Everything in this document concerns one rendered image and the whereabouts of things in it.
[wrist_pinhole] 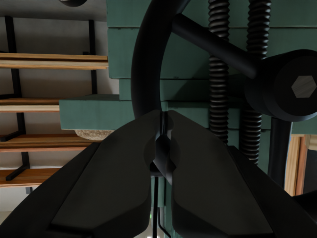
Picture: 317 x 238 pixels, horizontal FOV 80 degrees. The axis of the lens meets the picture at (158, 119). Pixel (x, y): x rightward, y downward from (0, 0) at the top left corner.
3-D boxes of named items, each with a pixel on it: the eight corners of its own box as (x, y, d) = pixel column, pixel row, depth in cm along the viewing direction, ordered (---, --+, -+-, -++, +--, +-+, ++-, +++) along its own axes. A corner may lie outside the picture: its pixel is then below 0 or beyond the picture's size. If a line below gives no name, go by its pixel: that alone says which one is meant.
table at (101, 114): (465, 111, 25) (452, 155, 26) (302, 97, 55) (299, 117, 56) (19, 104, 27) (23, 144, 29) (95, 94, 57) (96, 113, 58)
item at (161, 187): (164, 173, 74) (164, 208, 77) (164, 163, 83) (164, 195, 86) (143, 172, 75) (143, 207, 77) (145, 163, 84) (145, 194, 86)
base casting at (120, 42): (364, 27, 32) (354, 81, 34) (238, 63, 89) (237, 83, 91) (104, 27, 34) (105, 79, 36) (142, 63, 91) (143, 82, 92)
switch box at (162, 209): (164, 197, 87) (163, 228, 90) (164, 186, 97) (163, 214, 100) (151, 197, 88) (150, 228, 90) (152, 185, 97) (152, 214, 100)
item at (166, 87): (340, 80, 34) (336, 103, 35) (274, 82, 55) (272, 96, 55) (118, 78, 36) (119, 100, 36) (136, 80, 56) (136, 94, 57)
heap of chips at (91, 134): (110, 129, 38) (110, 147, 39) (124, 117, 52) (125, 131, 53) (65, 128, 39) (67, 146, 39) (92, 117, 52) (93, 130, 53)
